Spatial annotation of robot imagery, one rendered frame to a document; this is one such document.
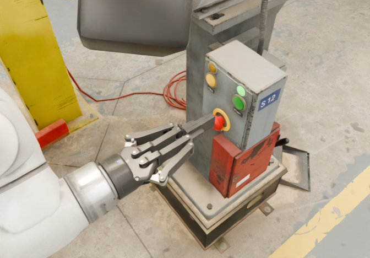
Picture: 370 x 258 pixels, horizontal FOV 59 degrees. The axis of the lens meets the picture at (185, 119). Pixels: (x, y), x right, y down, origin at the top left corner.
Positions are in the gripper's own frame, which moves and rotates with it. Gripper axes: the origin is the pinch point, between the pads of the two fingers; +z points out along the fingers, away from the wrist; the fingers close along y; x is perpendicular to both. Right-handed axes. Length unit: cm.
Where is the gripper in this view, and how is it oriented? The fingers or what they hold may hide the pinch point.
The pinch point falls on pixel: (199, 127)
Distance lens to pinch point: 64.3
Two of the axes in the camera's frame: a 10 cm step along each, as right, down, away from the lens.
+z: 7.9, -4.6, 4.0
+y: 6.1, 6.0, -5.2
